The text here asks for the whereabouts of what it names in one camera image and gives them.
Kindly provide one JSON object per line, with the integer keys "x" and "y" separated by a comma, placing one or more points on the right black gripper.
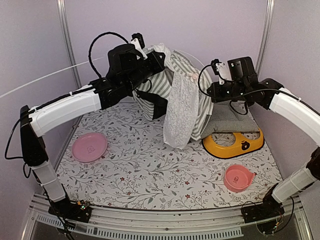
{"x": 215, "y": 93}

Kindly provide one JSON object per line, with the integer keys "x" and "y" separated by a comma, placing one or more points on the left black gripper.
{"x": 159, "y": 63}

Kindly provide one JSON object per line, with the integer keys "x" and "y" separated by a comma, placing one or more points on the striped pet tent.
{"x": 175, "y": 94}

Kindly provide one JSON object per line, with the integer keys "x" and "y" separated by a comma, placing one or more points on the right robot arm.
{"x": 238, "y": 81}

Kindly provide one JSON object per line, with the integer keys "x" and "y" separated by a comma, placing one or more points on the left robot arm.
{"x": 129, "y": 67}

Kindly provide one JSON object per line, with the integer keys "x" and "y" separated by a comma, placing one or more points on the green checkered cushion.
{"x": 225, "y": 120}

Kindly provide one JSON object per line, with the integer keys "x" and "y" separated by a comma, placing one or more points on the yellow double bowl holder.
{"x": 241, "y": 146}

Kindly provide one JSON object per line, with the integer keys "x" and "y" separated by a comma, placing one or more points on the pink bowl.
{"x": 237, "y": 178}

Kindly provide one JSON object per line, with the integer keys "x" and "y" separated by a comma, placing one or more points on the floral table mat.
{"x": 139, "y": 171}

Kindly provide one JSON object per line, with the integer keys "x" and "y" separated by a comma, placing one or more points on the pink plate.
{"x": 89, "y": 147}

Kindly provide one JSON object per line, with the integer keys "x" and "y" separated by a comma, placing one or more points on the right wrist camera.
{"x": 221, "y": 70}

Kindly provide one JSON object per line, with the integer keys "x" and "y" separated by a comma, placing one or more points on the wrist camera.
{"x": 139, "y": 44}
{"x": 221, "y": 70}

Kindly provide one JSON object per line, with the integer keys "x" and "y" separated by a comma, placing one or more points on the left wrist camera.
{"x": 139, "y": 44}

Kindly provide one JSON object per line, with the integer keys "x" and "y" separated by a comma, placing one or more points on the right aluminium frame post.
{"x": 268, "y": 19}

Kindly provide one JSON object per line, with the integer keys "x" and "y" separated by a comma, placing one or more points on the aluminium frame post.
{"x": 268, "y": 19}
{"x": 62, "y": 13}

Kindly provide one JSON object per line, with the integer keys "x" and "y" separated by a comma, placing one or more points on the left aluminium frame post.
{"x": 62, "y": 13}

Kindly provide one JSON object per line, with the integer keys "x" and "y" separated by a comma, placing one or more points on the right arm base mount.
{"x": 254, "y": 212}

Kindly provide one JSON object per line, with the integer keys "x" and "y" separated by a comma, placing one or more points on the front aluminium rail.
{"x": 112, "y": 223}

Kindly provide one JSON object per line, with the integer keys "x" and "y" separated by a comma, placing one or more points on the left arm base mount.
{"x": 66, "y": 209}

